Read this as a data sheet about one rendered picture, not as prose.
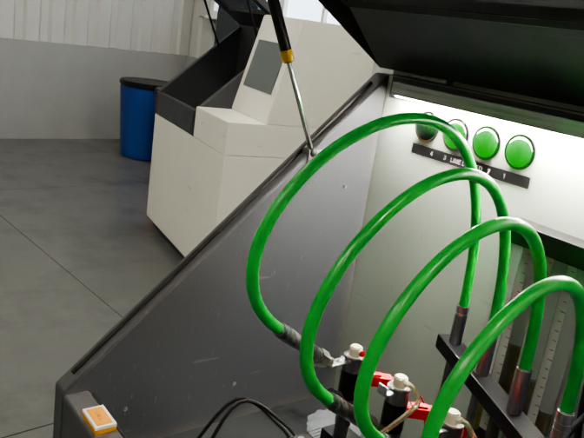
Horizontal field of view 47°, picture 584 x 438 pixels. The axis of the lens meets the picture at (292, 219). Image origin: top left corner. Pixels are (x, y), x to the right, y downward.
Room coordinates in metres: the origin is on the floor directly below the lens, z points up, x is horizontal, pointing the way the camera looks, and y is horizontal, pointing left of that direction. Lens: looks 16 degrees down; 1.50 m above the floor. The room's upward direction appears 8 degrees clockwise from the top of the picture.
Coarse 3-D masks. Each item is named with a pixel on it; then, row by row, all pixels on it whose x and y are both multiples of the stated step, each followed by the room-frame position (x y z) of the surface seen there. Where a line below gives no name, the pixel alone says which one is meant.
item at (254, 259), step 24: (384, 120) 0.76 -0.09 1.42; (408, 120) 0.78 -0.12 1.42; (432, 120) 0.81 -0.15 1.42; (336, 144) 0.72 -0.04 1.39; (456, 144) 0.85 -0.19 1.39; (312, 168) 0.70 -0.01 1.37; (288, 192) 0.69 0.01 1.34; (480, 192) 0.88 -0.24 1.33; (264, 216) 0.68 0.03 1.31; (480, 216) 0.89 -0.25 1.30; (264, 240) 0.67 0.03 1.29; (264, 312) 0.68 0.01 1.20
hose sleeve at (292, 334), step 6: (282, 324) 0.70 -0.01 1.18; (282, 330) 0.70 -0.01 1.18; (288, 330) 0.70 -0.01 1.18; (294, 330) 0.71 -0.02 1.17; (276, 336) 0.70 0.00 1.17; (282, 336) 0.70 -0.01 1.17; (288, 336) 0.70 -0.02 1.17; (294, 336) 0.71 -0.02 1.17; (300, 336) 0.72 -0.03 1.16; (288, 342) 0.71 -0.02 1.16; (294, 342) 0.71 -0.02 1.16; (300, 342) 0.71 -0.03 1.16; (294, 348) 0.72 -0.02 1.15; (318, 348) 0.74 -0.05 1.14; (318, 354) 0.73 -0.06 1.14; (318, 360) 0.74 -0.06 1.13
